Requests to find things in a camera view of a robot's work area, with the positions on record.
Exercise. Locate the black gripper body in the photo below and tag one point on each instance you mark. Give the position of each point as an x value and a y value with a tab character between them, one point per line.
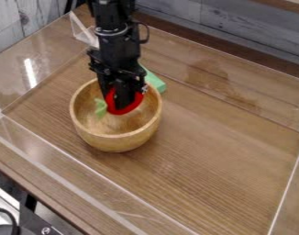
115	59

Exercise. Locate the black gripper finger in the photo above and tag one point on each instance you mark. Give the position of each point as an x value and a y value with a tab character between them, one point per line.
126	86
106	83

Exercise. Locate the red plush tomato toy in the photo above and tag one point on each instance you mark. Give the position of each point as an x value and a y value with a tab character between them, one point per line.
106	105

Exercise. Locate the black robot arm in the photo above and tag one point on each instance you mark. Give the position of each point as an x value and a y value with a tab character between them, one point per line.
114	16

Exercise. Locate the green rectangular block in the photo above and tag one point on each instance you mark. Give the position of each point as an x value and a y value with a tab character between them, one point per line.
155	81

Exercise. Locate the wooden bowl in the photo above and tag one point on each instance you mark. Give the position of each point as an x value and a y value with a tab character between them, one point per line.
114	133

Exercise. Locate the clear acrylic corner bracket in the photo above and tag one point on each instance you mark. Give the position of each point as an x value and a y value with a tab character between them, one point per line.
82	33

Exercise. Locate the black table leg bracket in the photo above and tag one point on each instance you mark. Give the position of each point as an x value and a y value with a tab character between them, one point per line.
31	222

